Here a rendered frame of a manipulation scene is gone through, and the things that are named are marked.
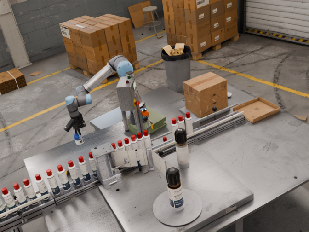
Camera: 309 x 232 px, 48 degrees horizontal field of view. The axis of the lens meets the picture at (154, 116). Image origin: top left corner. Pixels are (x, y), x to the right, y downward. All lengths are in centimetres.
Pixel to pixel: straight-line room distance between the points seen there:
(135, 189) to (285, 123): 136
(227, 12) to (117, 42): 210
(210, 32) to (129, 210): 475
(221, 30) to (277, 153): 431
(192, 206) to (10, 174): 280
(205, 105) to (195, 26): 331
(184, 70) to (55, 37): 366
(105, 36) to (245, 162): 390
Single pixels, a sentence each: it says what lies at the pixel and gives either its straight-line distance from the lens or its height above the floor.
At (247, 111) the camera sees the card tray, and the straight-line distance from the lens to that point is 319.
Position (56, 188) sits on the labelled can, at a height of 93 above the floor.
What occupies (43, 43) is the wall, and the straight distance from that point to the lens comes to 795.
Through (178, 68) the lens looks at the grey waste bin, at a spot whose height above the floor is 41.
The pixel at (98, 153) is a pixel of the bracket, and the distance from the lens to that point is 235.
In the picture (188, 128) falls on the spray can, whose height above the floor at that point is 96.
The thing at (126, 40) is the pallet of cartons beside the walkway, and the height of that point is 57.
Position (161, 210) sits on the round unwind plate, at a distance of 222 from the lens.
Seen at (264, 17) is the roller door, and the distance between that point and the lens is 717.
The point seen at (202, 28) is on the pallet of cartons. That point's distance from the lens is 631.
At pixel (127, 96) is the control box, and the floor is 140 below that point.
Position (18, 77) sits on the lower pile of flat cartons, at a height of 20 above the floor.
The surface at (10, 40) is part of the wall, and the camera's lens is 767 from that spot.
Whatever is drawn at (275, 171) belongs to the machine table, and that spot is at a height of 83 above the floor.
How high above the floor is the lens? 249
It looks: 31 degrees down
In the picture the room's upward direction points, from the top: 9 degrees counter-clockwise
